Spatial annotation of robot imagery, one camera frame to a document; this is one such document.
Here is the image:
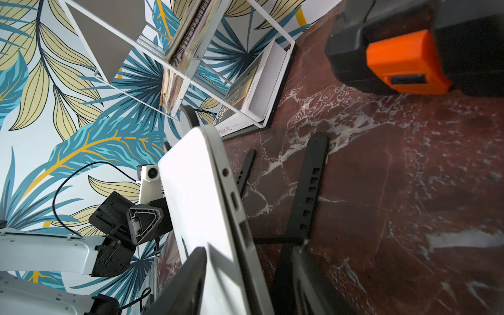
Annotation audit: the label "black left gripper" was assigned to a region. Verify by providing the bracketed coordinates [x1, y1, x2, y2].
[89, 191, 173, 245]

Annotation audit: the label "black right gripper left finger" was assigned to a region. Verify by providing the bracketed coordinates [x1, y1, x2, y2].
[143, 247, 207, 315]

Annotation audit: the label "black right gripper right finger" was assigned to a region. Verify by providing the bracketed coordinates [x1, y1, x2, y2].
[291, 243, 356, 314]

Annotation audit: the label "silver laptop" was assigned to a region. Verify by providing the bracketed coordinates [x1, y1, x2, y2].
[158, 125, 274, 314]

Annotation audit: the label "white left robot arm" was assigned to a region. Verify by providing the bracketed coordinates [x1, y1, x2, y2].
[1, 188, 173, 314]

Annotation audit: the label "black laptop stand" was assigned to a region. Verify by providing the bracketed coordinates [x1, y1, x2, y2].
[253, 133, 329, 314]

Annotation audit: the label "white metal shelf rack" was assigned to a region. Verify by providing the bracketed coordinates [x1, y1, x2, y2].
[60, 1, 296, 129]

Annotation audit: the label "white Folio-02 book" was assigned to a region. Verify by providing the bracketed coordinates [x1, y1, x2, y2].
[213, 39, 287, 137]

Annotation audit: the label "black tool case orange latches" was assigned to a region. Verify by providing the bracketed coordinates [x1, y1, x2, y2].
[325, 0, 503, 97]

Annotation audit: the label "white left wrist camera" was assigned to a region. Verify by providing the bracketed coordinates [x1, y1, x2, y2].
[137, 164, 164, 204]

